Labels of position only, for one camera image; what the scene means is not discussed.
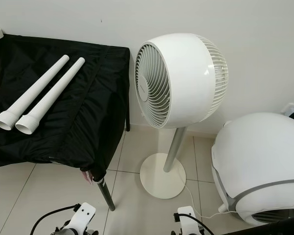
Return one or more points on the white domed appliance grey band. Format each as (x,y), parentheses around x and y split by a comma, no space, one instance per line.
(259,152)

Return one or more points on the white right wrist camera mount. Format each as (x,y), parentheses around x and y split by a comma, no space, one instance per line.
(186,218)

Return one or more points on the white plastic table leg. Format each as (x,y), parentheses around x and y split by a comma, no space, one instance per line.
(59,90)
(34,90)

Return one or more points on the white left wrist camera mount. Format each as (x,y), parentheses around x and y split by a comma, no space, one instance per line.
(85,213)

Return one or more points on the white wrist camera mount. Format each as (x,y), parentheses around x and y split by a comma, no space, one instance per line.
(85,213)
(186,218)

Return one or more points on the white pedestal fan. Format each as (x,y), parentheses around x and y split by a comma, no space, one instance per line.
(186,78)

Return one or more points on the white wall socket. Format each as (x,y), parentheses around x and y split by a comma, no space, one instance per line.
(289,107)

